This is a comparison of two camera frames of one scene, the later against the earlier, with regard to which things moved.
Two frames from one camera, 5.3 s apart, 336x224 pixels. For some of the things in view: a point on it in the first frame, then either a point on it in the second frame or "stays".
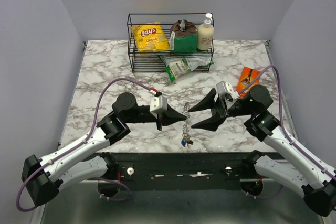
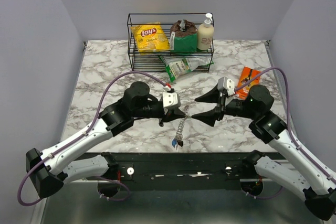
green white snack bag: x=176 y=66 stays
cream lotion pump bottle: x=205 y=33 stays
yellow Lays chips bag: x=150 y=37 stays
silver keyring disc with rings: x=186 y=110 -> x=179 y=135
